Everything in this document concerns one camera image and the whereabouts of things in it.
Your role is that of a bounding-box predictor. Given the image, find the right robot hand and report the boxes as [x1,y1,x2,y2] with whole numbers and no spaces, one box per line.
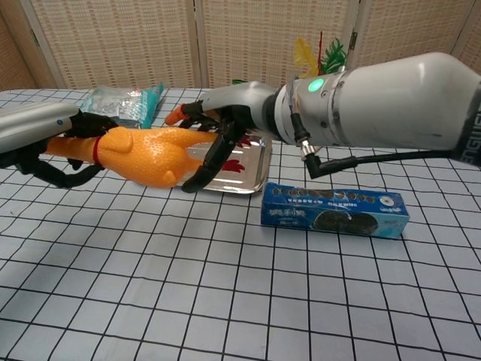
[164,80,281,194]

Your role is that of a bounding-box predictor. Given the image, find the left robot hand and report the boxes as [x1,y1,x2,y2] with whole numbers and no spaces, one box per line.
[0,102,119,190]

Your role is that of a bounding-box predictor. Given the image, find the orange rubber chicken toy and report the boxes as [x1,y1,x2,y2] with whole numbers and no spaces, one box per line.
[45,126,247,189]

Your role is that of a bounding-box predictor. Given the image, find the silver metal tray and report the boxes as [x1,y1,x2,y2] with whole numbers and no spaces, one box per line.
[176,127,274,195]

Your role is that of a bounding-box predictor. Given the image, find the colourful feather shuttlecock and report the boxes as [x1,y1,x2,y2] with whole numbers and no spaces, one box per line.
[293,32,348,79]

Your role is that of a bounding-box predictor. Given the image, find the teal silver snack bag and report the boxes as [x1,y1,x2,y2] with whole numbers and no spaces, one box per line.
[80,82,165,129]

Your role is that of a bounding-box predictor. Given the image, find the beige folding screen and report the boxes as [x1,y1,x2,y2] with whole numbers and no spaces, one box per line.
[0,0,481,91]

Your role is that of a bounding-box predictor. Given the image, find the blue cookie box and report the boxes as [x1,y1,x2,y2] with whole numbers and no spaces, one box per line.
[260,181,410,240]

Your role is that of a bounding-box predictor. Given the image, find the checkered tablecloth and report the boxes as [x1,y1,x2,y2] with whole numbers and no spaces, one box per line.
[0,86,481,361]

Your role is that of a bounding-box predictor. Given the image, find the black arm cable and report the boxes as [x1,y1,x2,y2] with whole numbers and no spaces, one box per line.
[289,112,458,181]

